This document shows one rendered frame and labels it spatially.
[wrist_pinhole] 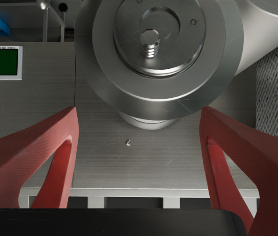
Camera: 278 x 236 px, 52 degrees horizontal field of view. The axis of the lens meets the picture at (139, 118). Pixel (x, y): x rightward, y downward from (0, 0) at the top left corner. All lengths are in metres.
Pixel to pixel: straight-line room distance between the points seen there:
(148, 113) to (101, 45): 0.07
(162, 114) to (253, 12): 0.13
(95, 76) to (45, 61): 0.38
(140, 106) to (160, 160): 0.34
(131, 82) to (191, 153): 0.36
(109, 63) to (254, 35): 0.16
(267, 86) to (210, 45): 0.24
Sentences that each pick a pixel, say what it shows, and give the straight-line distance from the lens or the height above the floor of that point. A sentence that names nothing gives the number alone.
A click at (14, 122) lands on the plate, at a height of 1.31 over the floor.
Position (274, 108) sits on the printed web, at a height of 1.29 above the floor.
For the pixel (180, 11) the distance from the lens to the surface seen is 0.24.
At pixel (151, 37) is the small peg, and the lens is 0.21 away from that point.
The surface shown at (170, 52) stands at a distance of 0.23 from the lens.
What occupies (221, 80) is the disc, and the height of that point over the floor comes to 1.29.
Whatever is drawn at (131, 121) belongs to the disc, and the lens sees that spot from 0.50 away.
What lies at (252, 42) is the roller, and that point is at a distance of 0.35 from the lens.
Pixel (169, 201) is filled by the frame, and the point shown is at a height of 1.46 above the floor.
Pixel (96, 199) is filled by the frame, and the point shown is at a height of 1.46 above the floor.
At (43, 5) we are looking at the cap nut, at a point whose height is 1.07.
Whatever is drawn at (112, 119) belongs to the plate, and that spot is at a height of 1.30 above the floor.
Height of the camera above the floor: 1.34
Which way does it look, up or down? 4 degrees down
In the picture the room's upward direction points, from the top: 180 degrees counter-clockwise
